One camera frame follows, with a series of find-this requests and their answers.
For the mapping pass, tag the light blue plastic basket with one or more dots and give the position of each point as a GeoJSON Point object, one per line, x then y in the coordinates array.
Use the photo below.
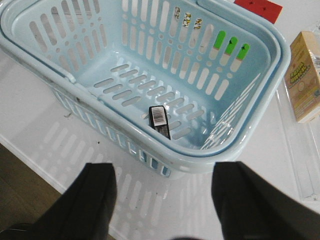
{"type": "Point", "coordinates": [212, 64]}

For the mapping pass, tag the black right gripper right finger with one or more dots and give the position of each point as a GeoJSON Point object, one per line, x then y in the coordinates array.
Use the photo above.
{"type": "Point", "coordinates": [250, 208]}

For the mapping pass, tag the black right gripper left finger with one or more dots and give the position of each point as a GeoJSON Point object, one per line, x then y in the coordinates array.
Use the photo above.
{"type": "Point", "coordinates": [83, 212]}

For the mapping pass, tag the red flat packet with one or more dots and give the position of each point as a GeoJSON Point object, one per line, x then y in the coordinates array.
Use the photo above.
{"type": "Point", "coordinates": [263, 8]}

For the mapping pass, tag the clear acrylic tray right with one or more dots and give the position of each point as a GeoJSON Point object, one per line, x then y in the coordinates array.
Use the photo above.
{"type": "Point", "coordinates": [303, 142]}

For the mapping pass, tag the beige yellow snack box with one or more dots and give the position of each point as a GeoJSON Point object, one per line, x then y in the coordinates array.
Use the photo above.
{"type": "Point", "coordinates": [302, 79]}

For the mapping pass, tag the black tissue pack with barcode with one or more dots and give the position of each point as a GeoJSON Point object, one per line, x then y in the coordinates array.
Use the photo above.
{"type": "Point", "coordinates": [158, 120]}

